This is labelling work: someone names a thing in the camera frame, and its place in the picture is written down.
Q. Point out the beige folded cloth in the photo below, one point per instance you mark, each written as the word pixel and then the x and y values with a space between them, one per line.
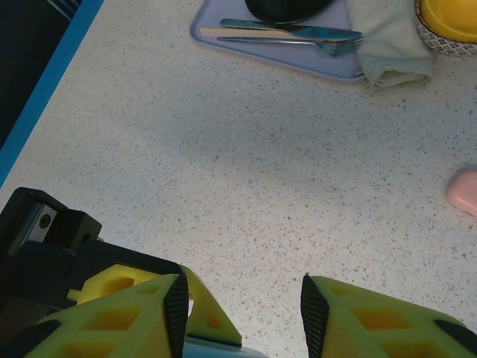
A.
pixel 387 44

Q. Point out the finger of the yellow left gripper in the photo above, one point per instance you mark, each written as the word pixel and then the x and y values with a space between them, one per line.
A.
pixel 212 306

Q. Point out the pink earbud charging case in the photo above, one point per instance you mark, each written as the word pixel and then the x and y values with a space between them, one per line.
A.
pixel 464 192

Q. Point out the blue table edge strip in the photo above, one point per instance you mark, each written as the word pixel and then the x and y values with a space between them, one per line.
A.
pixel 50 74

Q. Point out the pale wooden stick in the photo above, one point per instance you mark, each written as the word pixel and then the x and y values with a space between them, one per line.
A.
pixel 238 32

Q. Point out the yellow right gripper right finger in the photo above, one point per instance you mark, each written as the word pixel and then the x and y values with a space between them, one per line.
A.
pixel 372 328

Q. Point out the lilac serving tray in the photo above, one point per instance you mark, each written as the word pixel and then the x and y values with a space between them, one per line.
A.
pixel 231 15

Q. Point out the black plate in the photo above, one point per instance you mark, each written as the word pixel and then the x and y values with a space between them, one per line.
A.
pixel 287 9

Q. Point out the silver fork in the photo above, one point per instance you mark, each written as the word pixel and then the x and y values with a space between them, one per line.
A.
pixel 268 41

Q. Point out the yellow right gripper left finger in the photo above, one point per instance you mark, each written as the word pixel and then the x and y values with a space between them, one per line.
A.
pixel 112 328

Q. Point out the yellow patterned bowl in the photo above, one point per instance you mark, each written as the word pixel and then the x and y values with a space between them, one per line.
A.
pixel 451 18

